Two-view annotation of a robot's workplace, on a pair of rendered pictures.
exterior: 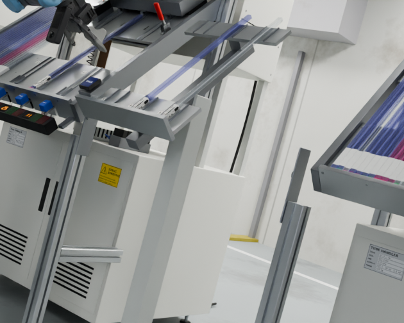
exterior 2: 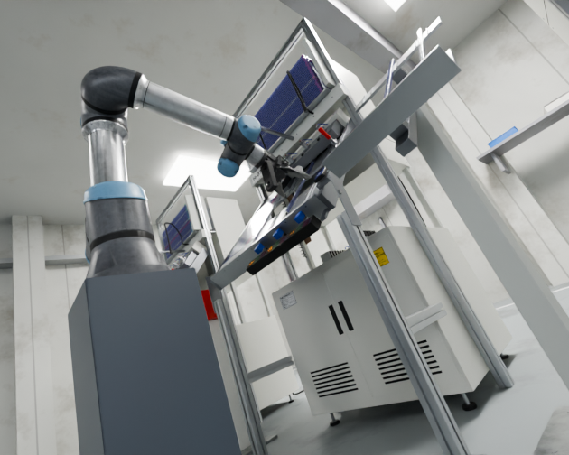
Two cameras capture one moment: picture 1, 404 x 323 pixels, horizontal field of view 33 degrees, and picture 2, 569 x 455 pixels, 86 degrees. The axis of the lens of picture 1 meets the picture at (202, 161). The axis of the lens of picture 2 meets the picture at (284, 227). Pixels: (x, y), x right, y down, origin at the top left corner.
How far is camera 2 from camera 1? 1.19 m
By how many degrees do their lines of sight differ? 23
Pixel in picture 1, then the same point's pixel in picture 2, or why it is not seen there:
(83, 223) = not seen: hidden behind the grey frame
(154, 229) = (483, 224)
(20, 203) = (322, 341)
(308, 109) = not seen: hidden behind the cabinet
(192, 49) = (353, 173)
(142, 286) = (528, 285)
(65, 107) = (314, 205)
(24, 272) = (366, 393)
